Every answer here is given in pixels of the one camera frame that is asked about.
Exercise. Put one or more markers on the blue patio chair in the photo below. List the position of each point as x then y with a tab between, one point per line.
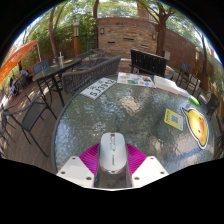
40	66

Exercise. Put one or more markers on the black wall lamp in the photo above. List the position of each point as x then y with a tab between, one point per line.
102	30
154	35

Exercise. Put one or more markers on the white computer mouse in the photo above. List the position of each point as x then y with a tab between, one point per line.
113	153

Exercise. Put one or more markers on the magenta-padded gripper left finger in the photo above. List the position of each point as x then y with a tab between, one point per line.
75	170

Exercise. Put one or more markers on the orange patio umbrella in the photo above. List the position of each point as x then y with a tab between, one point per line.
16	58

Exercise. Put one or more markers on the white wall sign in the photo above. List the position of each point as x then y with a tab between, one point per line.
167	55

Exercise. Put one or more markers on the yellow square card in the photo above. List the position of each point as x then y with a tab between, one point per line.
174	119

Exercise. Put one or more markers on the yellow duck-shaped mouse pad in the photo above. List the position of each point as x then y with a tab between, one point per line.
198	128

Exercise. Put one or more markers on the brown lamp post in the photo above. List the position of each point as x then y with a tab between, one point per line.
196	61
76	40

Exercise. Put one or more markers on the white number plate sign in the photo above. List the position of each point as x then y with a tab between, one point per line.
98	87

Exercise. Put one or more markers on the colourful printed sheet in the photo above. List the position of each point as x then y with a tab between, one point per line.
136	79

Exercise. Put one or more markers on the twin-trunk tree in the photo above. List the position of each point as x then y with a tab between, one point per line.
52	33

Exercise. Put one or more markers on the white book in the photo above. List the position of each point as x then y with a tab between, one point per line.
168	85

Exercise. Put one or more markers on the large forked tree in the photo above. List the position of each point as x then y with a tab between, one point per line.
161	40

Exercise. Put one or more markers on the black slatted armchair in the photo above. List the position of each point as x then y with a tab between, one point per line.
148	63

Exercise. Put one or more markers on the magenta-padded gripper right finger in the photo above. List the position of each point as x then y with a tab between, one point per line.
150	170

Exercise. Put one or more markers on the slim curved tree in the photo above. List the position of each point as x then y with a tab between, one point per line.
95	13

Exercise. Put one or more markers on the dark round patio table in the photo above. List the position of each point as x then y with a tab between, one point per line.
55	70

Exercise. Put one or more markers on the dark wicker armchair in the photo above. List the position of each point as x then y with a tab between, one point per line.
90	76
91	55

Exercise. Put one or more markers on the black metal patio chair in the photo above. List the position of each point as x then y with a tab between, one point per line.
185	70

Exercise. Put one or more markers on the person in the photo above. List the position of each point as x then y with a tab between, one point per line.
15	85

